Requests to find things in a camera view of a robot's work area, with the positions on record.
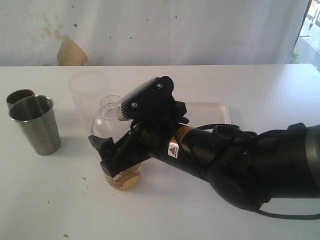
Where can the white rectangular plastic tray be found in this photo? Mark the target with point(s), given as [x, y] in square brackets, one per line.
[201, 113]

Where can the brown wooden cup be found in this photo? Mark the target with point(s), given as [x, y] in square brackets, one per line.
[17, 95]

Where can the stainless steel cup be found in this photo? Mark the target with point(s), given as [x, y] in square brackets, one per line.
[35, 117]

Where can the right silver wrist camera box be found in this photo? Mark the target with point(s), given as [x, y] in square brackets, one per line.
[130, 100]

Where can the clear plastic shaker cup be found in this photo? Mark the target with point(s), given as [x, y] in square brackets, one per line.
[115, 129]

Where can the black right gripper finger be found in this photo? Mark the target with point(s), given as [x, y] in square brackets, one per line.
[117, 159]
[104, 146]

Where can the clear dome shaker lid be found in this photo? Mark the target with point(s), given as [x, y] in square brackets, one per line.
[105, 123]

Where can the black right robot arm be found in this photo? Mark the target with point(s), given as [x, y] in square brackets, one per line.
[246, 169]

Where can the translucent white plastic cup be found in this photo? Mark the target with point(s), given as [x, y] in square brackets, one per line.
[87, 89]

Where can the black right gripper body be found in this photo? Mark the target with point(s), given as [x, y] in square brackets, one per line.
[155, 117]

